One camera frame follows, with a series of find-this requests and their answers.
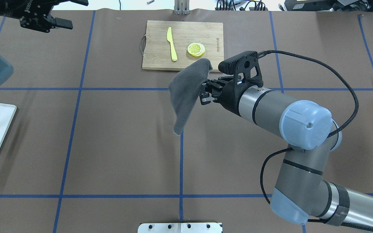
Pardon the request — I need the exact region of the grey pink towel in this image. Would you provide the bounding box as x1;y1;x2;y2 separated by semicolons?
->
168;58;213;136

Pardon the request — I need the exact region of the bamboo cutting board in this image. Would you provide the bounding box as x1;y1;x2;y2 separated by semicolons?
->
142;20;224;72

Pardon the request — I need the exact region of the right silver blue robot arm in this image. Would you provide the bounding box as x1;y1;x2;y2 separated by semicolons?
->
199;77;373;231

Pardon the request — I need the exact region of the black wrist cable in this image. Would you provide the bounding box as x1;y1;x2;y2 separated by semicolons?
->
257;49;359;207

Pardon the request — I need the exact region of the yellow plastic knife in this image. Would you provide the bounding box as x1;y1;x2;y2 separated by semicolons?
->
166;27;178;62

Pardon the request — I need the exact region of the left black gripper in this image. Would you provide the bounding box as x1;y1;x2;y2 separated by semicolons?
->
0;0;89;33

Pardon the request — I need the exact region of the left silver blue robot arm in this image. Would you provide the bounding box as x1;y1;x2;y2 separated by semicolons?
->
0;0;73;86

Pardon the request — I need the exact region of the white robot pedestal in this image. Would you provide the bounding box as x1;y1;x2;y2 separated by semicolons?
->
137;222;223;233

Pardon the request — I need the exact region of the aluminium frame post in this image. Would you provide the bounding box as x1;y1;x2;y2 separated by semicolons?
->
174;0;190;15

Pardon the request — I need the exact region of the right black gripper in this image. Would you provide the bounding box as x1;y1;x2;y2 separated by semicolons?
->
200;78;247;116

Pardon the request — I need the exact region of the yellow lemon slice toy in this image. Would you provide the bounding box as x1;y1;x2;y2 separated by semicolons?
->
187;42;206;57

